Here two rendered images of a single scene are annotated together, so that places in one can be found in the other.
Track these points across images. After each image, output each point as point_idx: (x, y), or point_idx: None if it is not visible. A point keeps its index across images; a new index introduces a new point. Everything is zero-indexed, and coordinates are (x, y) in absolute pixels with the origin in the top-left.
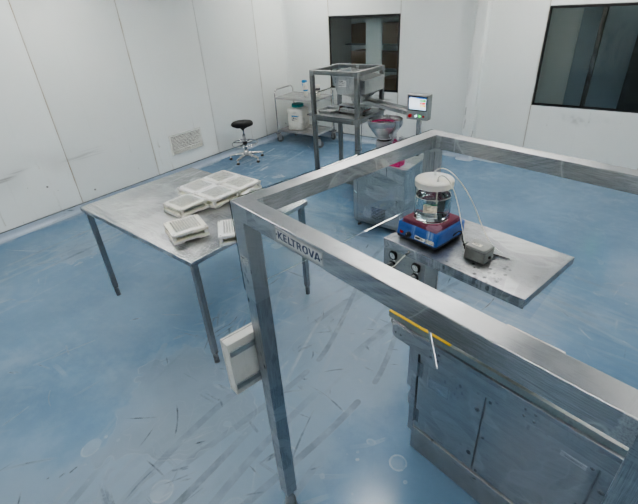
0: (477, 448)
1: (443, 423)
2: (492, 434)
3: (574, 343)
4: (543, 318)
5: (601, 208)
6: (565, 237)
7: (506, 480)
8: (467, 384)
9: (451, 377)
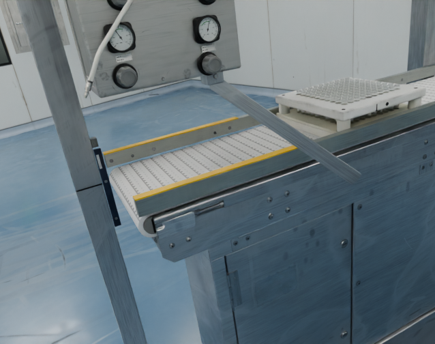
0: (354, 310)
1: (299, 340)
2: (369, 258)
3: None
4: (123, 224)
5: (37, 148)
6: (42, 175)
7: (393, 305)
8: (326, 211)
9: (294, 233)
